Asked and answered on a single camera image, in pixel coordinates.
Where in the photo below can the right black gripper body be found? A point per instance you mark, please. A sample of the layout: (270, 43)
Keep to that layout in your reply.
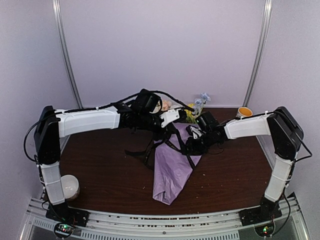
(202, 146)

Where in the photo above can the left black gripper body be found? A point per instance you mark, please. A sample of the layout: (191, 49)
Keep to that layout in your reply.
(167, 132)

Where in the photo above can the black printed ribbon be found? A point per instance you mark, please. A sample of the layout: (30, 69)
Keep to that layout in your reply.
(168, 152)

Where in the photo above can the peach flower stem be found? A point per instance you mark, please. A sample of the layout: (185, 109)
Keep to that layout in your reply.
(166, 105)

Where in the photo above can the pink wrapping paper sheet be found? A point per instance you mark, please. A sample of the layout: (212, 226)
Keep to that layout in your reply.
(169, 181)

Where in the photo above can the blue flower stem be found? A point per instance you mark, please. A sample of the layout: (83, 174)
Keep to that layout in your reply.
(199, 103)

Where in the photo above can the patterned mug orange inside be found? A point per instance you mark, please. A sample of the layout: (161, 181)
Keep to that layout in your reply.
(243, 112)

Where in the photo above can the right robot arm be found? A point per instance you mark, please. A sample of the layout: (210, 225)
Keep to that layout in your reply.
(279, 125)

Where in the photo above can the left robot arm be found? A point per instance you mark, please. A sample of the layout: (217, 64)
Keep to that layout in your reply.
(136, 111)

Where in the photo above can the round white bowl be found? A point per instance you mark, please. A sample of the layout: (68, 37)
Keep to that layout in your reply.
(70, 186)

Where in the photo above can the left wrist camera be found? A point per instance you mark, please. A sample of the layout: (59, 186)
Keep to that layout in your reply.
(172, 116)

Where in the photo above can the front aluminium rail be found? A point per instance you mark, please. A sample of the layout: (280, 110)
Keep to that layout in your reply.
(224, 225)

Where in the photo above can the right aluminium frame post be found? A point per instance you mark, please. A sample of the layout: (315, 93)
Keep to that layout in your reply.
(264, 30)

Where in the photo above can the aluminium frame post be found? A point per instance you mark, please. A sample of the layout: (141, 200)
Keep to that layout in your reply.
(65, 52)
(264, 30)

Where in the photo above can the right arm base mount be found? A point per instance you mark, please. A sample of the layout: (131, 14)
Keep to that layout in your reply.
(256, 215)

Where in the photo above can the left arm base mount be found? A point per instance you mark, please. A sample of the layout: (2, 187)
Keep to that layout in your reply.
(76, 217)

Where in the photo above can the left aluminium frame post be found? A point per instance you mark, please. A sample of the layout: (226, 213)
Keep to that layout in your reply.
(65, 52)

